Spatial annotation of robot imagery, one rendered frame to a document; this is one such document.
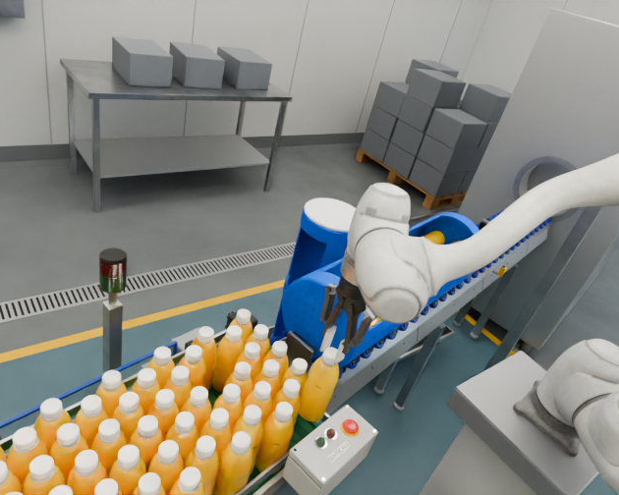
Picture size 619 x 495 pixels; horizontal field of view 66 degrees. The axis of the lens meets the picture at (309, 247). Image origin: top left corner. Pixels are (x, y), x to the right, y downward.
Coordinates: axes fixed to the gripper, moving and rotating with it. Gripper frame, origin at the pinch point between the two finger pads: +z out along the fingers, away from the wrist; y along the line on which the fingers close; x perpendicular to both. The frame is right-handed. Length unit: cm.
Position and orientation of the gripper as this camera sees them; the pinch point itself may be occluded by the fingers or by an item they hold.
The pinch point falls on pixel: (334, 345)
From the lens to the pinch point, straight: 113.0
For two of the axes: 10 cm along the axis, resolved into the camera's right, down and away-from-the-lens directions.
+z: -2.3, 8.2, 5.3
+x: -6.7, 2.7, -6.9
